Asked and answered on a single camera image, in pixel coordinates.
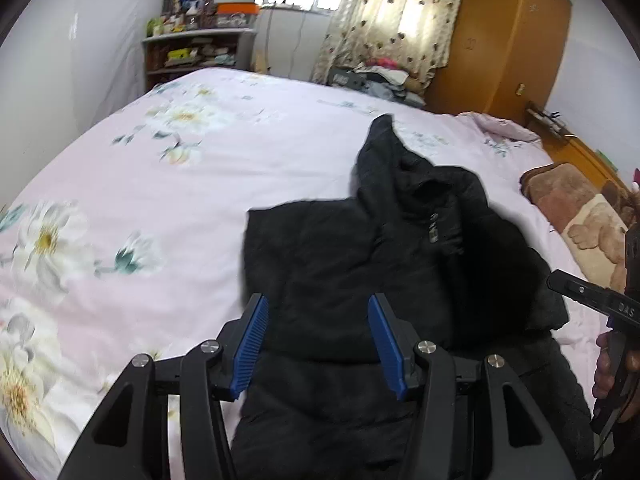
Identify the wooden wardrobe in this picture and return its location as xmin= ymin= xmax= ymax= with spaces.
xmin=427 ymin=0 xmax=573 ymax=128

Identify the cluttered shelf unit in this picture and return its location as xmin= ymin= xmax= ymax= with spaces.
xmin=141 ymin=27 xmax=258 ymax=93

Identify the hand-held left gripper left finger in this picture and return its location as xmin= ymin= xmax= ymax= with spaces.
xmin=57 ymin=294 xmax=269 ymax=480

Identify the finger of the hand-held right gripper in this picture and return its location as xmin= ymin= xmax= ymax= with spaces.
xmin=546 ymin=270 xmax=608 ymax=313

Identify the patterned beige curtain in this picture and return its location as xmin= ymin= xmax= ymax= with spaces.
xmin=311 ymin=0 xmax=468 ymax=88

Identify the black padded jacket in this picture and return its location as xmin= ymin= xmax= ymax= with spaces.
xmin=231 ymin=114 xmax=596 ymax=480

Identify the brown bear print pillow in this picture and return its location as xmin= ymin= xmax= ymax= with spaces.
xmin=520 ymin=162 xmax=633 ymax=293

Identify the pile of clothes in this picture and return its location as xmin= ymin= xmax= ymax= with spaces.
xmin=330 ymin=55 xmax=431 ymax=108

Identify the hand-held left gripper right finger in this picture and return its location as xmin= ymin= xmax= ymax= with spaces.
xmin=368 ymin=293 xmax=576 ymax=480

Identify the orange box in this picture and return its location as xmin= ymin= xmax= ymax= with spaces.
xmin=215 ymin=2 xmax=261 ymax=16

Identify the bed with pink floral sheet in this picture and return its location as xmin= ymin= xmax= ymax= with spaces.
xmin=0 ymin=67 xmax=621 ymax=480

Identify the wooden headboard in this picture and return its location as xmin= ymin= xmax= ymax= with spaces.
xmin=525 ymin=100 xmax=640 ymax=196

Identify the person's right hand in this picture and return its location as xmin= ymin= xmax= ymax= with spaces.
xmin=592 ymin=332 xmax=626 ymax=401

